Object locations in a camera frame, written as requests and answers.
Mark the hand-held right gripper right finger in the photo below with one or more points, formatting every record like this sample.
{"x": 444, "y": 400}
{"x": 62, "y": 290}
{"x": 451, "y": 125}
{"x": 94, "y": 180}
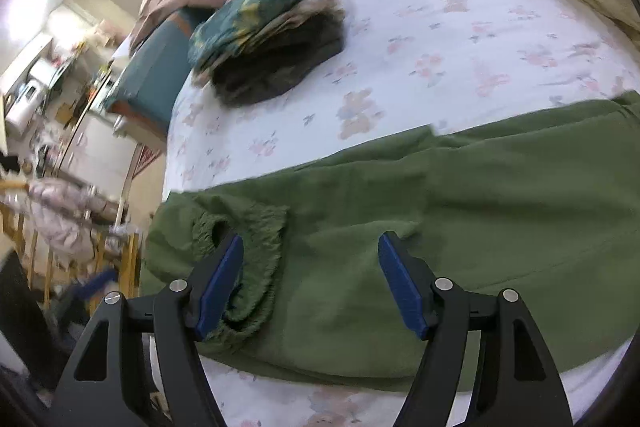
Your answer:
{"x": 402, "y": 287}

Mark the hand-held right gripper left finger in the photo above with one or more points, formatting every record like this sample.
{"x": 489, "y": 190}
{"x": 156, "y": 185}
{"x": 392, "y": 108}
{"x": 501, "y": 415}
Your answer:
{"x": 220, "y": 287}

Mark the green pants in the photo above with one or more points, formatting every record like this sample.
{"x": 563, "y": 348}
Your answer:
{"x": 450, "y": 227}

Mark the pale patterned hanging cloth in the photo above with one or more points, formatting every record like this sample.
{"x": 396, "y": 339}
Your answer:
{"x": 60, "y": 217}

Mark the white cabinet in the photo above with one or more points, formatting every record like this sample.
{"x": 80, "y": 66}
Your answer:
{"x": 100, "y": 157}

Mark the wooden drying rack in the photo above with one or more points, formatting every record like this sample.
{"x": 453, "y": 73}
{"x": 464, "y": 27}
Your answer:
{"x": 50, "y": 237}

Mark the teal sofa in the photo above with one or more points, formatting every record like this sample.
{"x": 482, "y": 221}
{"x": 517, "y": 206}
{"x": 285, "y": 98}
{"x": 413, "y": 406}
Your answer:
{"x": 155, "y": 77}

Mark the dark brown folded cloth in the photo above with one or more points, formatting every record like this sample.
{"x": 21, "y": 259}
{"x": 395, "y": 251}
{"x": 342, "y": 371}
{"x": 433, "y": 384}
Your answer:
{"x": 280, "y": 67}

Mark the floral white bed sheet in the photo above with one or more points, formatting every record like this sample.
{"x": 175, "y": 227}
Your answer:
{"x": 440, "y": 32}

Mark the green yellow patterned folded cloth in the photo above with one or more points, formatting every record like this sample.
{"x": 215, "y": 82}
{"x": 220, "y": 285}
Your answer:
{"x": 250, "y": 19}

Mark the cluttered white shelf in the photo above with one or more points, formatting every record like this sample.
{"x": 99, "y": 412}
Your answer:
{"x": 45, "y": 72}

